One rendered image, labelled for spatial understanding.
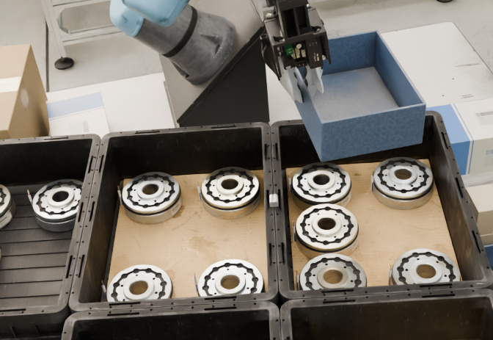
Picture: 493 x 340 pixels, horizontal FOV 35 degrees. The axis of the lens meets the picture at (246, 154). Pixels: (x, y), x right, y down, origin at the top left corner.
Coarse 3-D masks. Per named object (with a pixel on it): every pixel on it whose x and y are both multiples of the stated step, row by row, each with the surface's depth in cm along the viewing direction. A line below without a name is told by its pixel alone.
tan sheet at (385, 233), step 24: (288, 168) 145; (360, 168) 143; (288, 192) 140; (360, 192) 139; (432, 192) 137; (360, 216) 134; (384, 216) 134; (408, 216) 134; (432, 216) 133; (360, 240) 130; (384, 240) 130; (408, 240) 129; (432, 240) 129; (360, 264) 126; (384, 264) 126; (456, 264) 125
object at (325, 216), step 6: (318, 216) 130; (324, 216) 130; (330, 216) 130; (336, 216) 130; (312, 222) 129; (318, 222) 130; (336, 222) 129; (318, 228) 128; (336, 228) 128; (318, 234) 128; (324, 234) 127; (330, 234) 127
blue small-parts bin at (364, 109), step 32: (352, 64) 125; (384, 64) 121; (320, 96) 121; (352, 96) 121; (384, 96) 120; (416, 96) 110; (320, 128) 107; (352, 128) 108; (384, 128) 109; (416, 128) 110
